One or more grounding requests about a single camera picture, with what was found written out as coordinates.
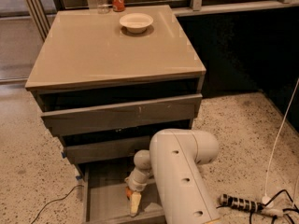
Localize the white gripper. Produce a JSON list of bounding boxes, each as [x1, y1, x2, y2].
[[124, 171, 151, 217]]

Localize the black cables right floor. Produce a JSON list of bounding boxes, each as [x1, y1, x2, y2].
[[216, 189, 299, 224]]

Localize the grey open bottom drawer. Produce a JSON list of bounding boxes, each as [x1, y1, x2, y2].
[[82, 157, 166, 224]]

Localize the black cable left floor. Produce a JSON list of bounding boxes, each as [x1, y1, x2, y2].
[[30, 184, 84, 224]]

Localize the black white power strip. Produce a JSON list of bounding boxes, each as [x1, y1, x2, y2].
[[219, 194, 263, 213]]

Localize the grey top drawer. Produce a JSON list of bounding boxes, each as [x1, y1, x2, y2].
[[42, 93, 202, 136]]

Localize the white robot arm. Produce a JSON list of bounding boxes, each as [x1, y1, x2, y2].
[[125, 129, 221, 224]]

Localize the grey middle drawer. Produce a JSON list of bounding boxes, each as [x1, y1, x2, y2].
[[62, 135, 152, 164]]

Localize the grey drawer cabinet beige top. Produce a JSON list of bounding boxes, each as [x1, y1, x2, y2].
[[24, 5, 207, 173]]

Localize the white paper bowl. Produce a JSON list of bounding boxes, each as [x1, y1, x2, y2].
[[120, 13, 153, 34]]

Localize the orange fruit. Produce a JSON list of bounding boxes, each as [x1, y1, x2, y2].
[[125, 187, 133, 200]]

